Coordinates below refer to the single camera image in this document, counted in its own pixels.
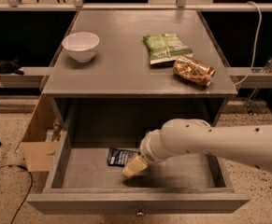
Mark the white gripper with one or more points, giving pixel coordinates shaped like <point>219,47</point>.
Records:
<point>147,148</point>

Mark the dark blue rxbar wrapper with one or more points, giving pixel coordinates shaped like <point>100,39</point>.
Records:
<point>119,157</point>

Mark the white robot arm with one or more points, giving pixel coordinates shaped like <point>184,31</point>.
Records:
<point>249,145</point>

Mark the grey open top drawer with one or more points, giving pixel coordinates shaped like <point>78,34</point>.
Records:
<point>81,182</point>

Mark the grey cabinet with counter top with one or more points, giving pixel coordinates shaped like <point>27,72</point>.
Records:
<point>119,89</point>

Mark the cardboard box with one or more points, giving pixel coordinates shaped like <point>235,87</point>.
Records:
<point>38,143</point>

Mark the golden brown crushed can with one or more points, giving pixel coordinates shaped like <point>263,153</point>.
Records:
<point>193,70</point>

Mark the green snack bag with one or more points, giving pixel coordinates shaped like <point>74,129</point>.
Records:
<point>165,48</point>

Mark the white ceramic bowl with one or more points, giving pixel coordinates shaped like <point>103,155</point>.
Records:
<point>81,46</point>

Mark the black cloth on rail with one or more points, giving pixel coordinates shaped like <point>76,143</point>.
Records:
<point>10,67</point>

